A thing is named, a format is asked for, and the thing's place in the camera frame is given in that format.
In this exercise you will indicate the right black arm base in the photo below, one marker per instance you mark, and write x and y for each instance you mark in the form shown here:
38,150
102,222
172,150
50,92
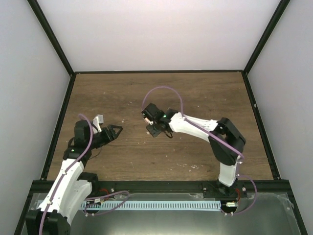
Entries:
218,190

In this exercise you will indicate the light blue slotted cable duct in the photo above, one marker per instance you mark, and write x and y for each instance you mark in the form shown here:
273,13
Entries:
154,206

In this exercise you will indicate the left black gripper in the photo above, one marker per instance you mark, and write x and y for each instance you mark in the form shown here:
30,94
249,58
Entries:
112,133

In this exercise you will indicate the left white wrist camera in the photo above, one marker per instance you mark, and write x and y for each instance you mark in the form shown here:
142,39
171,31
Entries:
97,121

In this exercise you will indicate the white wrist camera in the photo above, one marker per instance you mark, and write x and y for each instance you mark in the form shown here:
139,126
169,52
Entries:
97,121
147,120

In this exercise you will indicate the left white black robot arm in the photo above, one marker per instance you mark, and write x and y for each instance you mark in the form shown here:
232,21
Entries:
72,185

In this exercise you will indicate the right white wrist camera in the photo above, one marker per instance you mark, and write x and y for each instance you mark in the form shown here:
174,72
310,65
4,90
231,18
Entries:
147,120

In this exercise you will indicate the black aluminium frame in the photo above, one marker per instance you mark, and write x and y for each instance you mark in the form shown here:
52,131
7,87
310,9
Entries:
277,184

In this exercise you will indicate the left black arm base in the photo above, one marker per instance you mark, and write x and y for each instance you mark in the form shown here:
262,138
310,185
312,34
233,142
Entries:
101,188

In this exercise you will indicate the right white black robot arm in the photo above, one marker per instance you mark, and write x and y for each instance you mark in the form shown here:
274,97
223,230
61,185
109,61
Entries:
225,139

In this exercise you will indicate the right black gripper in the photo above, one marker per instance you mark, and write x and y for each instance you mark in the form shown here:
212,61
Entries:
153,132

